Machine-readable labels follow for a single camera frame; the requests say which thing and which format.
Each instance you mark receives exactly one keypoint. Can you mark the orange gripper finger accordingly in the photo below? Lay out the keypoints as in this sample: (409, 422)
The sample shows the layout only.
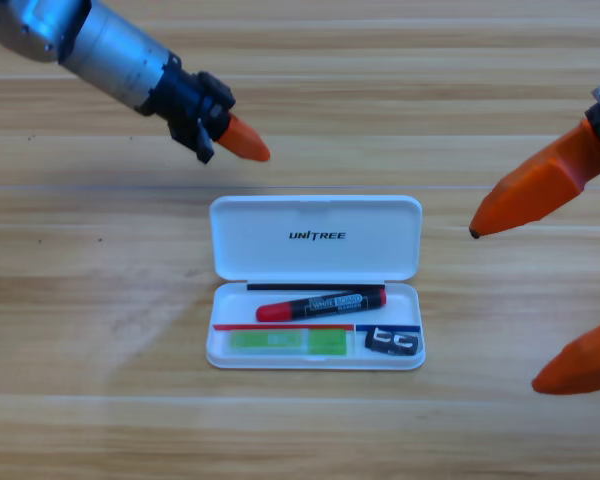
(545, 185)
(585, 365)
(245, 142)

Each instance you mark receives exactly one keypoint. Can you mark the red black whiteboard marker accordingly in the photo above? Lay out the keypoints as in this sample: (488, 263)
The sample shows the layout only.
(325, 304)

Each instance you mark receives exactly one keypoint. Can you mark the black eraser white print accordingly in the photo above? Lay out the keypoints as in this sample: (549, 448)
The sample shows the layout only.
(392, 342)

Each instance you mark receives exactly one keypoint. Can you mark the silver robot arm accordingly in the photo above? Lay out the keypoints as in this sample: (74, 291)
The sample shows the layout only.
(105, 50)

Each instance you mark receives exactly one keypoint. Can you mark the white Unitree pencil case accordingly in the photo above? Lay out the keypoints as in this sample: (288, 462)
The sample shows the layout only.
(315, 250)

